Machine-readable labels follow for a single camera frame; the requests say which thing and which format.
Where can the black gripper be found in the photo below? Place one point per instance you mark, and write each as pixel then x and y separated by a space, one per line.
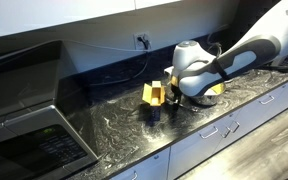
pixel 175 87

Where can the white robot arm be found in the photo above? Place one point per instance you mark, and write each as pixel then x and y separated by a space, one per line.
pixel 250 56

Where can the steel pot with pasta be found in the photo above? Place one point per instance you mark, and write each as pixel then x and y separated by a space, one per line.
pixel 205 100

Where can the blue yellow pasta box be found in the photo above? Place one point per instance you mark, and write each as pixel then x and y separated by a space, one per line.
pixel 154 95

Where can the blue-grey base cabinet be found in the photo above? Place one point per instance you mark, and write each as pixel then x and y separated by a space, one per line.
pixel 184 156

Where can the black silver microwave oven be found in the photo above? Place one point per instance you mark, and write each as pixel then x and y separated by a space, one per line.
pixel 34 100

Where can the white upper cabinet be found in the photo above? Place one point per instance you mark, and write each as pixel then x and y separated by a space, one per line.
pixel 50 13

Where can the white wall outlet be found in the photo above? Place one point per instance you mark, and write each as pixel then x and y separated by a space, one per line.
pixel 136 36

